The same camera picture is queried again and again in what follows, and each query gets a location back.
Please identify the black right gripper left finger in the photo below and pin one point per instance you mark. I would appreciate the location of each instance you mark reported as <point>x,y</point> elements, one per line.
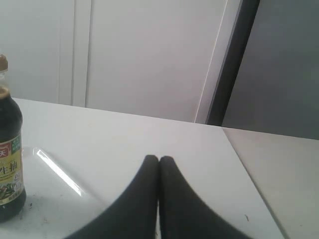
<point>134,214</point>

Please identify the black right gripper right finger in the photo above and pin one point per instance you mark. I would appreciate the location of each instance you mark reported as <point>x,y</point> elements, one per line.
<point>183,214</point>

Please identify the dark soy sauce bottle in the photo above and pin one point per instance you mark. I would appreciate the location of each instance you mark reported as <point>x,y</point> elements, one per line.
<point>12,189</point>

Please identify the white rectangular plastic tray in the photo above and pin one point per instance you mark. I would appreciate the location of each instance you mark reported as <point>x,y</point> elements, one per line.
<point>58,203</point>

